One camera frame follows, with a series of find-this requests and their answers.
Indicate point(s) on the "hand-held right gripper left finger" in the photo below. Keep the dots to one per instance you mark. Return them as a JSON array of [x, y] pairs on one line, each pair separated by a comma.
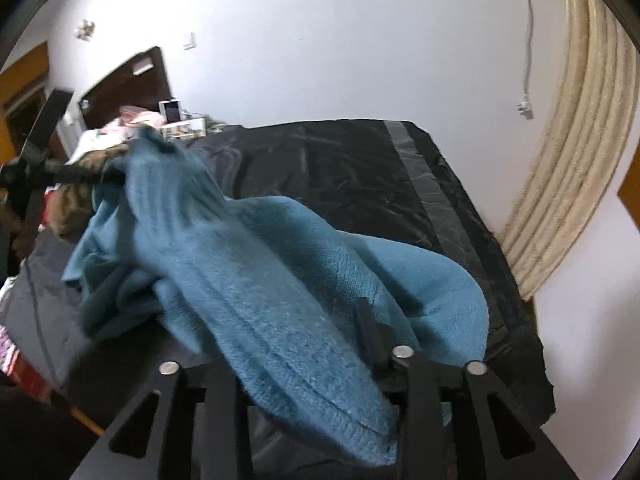
[[220, 410]]

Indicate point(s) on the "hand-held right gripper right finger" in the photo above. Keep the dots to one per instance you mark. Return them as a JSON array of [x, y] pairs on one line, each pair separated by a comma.
[[370, 335]]

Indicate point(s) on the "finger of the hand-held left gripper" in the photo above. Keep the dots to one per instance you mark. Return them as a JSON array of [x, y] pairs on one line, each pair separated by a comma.
[[85, 176], [34, 210]]

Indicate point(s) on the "blue knit sweater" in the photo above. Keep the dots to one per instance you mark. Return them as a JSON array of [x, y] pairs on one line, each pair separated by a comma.
[[250, 285]]

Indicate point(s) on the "pink and white clothes pile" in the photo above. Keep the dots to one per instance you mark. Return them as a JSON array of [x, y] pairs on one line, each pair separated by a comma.
[[137, 116]]

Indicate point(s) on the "brown garment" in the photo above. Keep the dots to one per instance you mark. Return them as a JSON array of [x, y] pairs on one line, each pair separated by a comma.
[[75, 200]]

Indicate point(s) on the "wooden wardrobe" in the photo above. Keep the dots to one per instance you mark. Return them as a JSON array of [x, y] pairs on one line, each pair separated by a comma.
[[30, 75]]

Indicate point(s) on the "white tablet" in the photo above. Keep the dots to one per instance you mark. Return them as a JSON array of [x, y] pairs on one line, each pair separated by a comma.
[[171, 110]]

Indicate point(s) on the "photo collage card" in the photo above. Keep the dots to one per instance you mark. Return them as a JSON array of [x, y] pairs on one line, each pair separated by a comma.
[[184, 129]]

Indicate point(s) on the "dark wooden headboard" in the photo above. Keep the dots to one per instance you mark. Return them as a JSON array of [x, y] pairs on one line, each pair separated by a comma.
[[150, 85]]

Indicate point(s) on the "cream curtain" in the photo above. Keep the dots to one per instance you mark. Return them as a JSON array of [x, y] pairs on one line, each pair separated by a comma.
[[565, 160]]

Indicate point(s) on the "wooden door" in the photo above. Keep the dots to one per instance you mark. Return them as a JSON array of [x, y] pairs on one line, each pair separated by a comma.
[[632, 195]]

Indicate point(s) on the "white wall switch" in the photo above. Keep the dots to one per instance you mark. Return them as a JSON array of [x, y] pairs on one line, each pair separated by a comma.
[[188, 40]]

